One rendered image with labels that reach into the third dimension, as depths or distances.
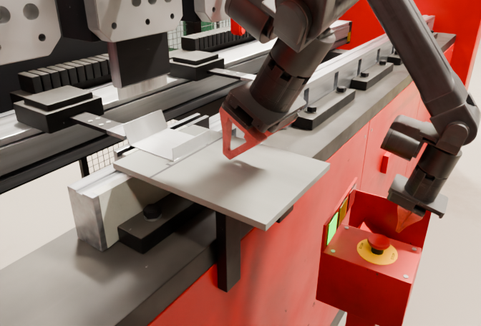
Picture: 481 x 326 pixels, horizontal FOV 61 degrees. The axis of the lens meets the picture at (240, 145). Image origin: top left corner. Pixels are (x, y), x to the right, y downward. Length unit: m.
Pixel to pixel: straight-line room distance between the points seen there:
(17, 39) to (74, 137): 0.43
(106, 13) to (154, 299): 0.37
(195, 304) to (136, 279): 0.12
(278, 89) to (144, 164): 0.24
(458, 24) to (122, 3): 2.23
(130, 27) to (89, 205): 0.25
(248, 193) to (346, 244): 0.34
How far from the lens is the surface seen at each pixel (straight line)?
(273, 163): 0.59
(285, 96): 0.48
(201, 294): 0.68
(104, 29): 0.54
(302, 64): 0.46
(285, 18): 0.40
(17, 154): 0.84
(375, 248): 0.78
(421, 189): 0.80
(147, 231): 0.63
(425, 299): 1.92
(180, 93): 1.07
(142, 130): 0.68
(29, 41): 0.49
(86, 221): 0.65
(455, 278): 2.08
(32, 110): 0.82
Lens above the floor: 1.28
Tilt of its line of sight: 25 degrees down
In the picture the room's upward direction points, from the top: straight up
